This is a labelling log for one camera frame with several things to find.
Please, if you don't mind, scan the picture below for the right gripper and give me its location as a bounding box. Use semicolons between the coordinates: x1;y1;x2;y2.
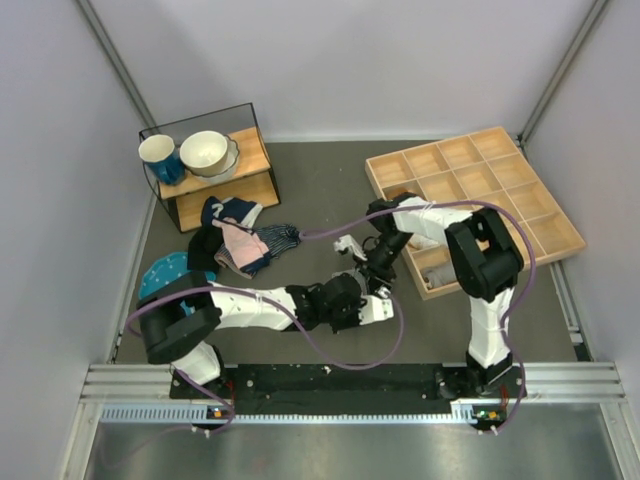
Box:
354;230;415;301

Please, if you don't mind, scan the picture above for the grey underwear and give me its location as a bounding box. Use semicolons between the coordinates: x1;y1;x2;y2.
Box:
350;268;377;295

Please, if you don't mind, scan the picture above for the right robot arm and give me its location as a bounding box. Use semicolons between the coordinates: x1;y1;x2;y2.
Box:
367;193;525;396

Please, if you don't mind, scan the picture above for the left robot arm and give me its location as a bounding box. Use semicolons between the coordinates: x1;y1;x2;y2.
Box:
127;272;380;397

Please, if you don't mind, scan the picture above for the white rolled garment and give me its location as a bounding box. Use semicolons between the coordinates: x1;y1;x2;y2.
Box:
408;234;439;251

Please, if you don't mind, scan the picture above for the grey rolled garment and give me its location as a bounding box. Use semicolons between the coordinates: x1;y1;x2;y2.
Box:
421;263;456;289

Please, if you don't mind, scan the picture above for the striped navy garment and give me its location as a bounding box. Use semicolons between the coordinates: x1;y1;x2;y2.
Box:
215;224;301;279

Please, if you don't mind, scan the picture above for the pink garment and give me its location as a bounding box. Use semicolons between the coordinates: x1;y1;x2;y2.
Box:
212;220;270;269

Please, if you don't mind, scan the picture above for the navy patterned garment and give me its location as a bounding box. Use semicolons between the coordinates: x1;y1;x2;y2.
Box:
200;196;263;227

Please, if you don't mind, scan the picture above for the wooden compartment tray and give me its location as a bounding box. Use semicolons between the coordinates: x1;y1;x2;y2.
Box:
365;125;587;301

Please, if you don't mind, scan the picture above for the teal dotted plate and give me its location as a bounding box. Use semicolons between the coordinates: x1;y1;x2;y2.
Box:
136;251;219;308

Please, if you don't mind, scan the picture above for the scalloped white plate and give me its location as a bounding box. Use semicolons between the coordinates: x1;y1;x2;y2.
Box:
198;136;239;183

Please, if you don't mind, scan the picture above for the cream bowl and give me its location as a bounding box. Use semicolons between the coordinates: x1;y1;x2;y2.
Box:
179;130;230;177

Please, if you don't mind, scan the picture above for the blue mug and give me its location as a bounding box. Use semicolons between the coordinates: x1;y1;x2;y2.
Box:
138;134;186;186

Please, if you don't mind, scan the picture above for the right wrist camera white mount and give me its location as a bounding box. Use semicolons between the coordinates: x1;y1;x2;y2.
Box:
333;235;366;260

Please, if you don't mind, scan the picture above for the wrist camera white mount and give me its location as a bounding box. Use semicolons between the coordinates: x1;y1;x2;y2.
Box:
333;235;366;260
358;287;394;326

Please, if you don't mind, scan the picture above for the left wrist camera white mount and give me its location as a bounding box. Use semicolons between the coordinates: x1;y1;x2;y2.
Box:
358;287;394;326

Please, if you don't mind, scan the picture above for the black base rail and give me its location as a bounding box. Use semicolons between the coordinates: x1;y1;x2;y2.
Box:
169;363;531;416

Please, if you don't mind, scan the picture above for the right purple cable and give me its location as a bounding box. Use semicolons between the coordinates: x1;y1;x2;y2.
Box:
299;199;539;436

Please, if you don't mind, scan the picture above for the purple cable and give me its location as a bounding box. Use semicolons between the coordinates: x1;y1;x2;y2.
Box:
299;199;539;436
124;285;407;436

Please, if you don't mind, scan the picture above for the white cable duct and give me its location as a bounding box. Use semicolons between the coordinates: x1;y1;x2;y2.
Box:
100;404;500;426

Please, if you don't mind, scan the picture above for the black wire wooden shelf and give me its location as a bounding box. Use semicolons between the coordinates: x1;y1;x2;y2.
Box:
138;102;281;233

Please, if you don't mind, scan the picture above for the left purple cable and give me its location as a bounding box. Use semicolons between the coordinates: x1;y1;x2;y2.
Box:
124;285;407;436

